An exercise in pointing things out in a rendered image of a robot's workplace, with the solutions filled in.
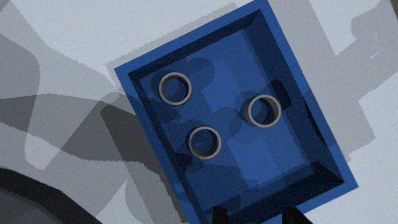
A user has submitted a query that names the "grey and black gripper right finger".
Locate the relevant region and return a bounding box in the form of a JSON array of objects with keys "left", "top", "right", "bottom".
[{"left": 282, "top": 207, "right": 313, "bottom": 224}]

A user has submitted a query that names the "blue crate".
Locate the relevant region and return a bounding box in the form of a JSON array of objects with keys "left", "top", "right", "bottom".
[{"left": 114, "top": 0, "right": 359, "bottom": 224}]

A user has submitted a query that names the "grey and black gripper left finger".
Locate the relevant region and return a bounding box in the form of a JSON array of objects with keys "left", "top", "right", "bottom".
[{"left": 212, "top": 206, "right": 230, "bottom": 224}]

